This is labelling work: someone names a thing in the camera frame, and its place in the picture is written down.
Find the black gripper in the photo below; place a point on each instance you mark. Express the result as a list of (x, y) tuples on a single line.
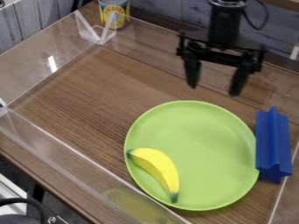
[(195, 49)]

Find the blue star-shaped block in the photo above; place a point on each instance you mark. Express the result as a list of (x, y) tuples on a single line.
[(273, 156)]

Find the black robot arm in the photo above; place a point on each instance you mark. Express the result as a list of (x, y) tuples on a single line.
[(225, 15)]

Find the green plate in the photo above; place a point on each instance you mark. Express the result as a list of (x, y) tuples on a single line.
[(212, 147)]

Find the yellow toy banana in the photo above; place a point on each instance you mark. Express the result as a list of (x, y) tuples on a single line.
[(156, 163)]

